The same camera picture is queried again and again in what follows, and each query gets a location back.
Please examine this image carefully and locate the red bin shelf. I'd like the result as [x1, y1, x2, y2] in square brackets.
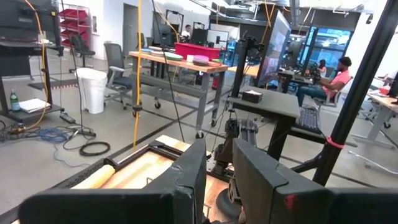
[58, 3, 91, 50]

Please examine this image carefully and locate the black power strip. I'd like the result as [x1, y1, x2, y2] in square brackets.
[58, 111, 77, 125]

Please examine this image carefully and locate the small black plate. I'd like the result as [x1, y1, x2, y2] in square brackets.
[215, 187, 246, 220]

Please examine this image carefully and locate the wooden top workbench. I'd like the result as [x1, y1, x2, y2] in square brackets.
[128, 49, 230, 140]

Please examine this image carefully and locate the coiled black cable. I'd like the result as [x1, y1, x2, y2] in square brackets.
[78, 141, 111, 157]

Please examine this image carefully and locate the large black monitor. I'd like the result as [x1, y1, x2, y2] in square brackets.
[255, 11, 292, 88]

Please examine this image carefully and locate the black desk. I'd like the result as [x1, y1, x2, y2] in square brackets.
[228, 85, 358, 162]

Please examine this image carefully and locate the dark tissue box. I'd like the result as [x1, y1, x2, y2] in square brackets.
[241, 90, 264, 104]

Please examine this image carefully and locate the white trash bin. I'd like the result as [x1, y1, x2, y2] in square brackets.
[75, 67, 108, 115]

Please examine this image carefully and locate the red plastic tote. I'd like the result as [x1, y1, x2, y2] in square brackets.
[174, 42, 222, 60]

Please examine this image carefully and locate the green plate stack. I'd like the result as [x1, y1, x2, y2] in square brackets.
[164, 52, 184, 62]

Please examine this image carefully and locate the white floor cable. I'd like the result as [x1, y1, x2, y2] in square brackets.
[347, 150, 398, 175]

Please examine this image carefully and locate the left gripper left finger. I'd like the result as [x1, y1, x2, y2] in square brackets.
[18, 138, 208, 224]

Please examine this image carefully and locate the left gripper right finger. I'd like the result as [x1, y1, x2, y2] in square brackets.
[233, 138, 398, 224]

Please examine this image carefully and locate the pink plate stack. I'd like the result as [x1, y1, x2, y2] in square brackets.
[192, 54, 210, 67]

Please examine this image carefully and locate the black slanted pole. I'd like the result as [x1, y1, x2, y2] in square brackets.
[290, 0, 398, 187]

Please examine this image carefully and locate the green water bottle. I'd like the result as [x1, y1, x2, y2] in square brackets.
[9, 89, 21, 113]

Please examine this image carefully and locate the dark mesh office chair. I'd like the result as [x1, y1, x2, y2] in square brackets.
[68, 33, 96, 68]

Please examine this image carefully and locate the white paper stack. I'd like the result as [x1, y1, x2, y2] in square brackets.
[18, 98, 52, 114]

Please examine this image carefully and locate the black monitor stand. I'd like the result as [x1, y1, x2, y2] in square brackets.
[231, 34, 265, 99]

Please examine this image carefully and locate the black metal table frame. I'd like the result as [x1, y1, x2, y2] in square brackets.
[0, 139, 218, 224]

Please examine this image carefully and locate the white legged desk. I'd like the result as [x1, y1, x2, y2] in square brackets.
[349, 88, 398, 151]

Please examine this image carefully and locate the grey office chair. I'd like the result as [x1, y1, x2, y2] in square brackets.
[103, 42, 135, 110]

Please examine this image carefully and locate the yellow curved cable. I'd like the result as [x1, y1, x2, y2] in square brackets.
[22, 0, 51, 131]

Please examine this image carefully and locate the thin black hanging cable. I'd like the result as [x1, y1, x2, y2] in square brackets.
[151, 0, 187, 143]

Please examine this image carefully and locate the person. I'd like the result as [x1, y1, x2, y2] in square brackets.
[316, 58, 328, 75]
[295, 55, 354, 107]
[181, 24, 193, 40]

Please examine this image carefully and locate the black equipment cart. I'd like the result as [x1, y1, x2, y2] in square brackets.
[0, 0, 66, 124]

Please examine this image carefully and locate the black keyboard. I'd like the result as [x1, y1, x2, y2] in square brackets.
[297, 106, 323, 135]

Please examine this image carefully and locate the orange cloth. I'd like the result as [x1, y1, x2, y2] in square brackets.
[70, 164, 116, 190]

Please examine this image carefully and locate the yellow hanging strap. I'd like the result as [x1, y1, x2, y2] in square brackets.
[132, 0, 144, 151]

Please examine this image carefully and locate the blue cable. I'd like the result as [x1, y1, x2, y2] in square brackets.
[30, 126, 91, 169]

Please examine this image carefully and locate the pale plate stack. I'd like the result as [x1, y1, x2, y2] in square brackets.
[140, 45, 165, 57]

